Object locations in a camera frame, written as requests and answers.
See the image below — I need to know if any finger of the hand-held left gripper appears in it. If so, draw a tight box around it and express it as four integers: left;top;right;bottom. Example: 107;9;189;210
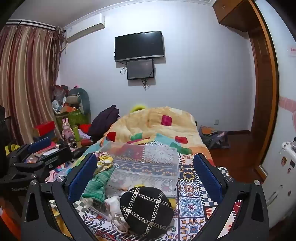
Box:
6;137;51;164
37;140;78;168

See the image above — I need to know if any white door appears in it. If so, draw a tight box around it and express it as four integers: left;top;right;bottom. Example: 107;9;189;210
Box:
254;0;296;229

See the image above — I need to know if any wooden wardrobe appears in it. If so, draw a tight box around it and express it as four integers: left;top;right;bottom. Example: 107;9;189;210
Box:
213;0;279;179

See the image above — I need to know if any small black wall monitor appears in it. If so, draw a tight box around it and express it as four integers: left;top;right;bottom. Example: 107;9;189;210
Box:
126;59;155;80

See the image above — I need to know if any white air conditioner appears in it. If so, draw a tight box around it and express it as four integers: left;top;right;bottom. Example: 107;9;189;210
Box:
66;13;105;43

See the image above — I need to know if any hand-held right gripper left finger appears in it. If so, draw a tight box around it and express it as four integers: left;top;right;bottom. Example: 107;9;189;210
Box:
21;152;98;241

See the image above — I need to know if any green cardboard box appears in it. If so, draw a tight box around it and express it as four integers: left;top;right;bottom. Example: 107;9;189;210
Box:
55;108;89;127

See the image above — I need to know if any red box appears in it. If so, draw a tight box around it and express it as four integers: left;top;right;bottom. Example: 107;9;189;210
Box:
33;120;56;137

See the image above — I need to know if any striped brown curtain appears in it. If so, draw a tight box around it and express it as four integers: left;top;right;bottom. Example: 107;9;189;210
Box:
0;20;65;145

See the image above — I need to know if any dark purple jacket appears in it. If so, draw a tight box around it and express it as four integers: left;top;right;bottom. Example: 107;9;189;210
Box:
88;105;120;143

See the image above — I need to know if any grey bag with books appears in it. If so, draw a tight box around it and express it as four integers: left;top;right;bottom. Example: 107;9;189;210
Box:
198;126;230;150

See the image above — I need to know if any yellow patchwork blanket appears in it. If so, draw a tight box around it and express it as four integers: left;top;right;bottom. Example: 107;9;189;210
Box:
102;106;210;160

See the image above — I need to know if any clear plastic bag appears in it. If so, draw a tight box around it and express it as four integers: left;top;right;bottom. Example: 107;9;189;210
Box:
81;196;129;233

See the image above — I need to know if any clear plastic storage box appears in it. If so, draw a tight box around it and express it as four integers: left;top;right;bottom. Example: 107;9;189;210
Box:
98;141;181;198

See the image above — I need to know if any patterned bed sheet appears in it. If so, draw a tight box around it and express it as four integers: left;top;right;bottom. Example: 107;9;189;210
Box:
46;139;242;241

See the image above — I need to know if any green knit cloth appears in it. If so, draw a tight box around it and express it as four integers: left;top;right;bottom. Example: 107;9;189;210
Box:
81;166;116;202

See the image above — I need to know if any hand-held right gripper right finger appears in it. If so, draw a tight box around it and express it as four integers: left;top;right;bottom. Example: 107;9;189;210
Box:
193;153;270;241

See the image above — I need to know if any yellow floral scrunchie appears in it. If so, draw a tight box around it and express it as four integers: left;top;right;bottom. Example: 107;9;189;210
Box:
94;151;114;173

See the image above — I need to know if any black hat with chain pattern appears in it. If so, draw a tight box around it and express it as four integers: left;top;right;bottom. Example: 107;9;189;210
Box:
120;186;174;235

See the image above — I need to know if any yellow-green plush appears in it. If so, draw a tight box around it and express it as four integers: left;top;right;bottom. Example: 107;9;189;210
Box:
130;103;147;113

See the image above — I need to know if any pink bunny toy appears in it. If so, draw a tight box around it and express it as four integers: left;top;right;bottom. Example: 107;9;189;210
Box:
61;118;73;141

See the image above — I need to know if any wall-mounted black television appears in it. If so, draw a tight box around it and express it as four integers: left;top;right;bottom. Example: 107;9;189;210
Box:
114;31;165;62

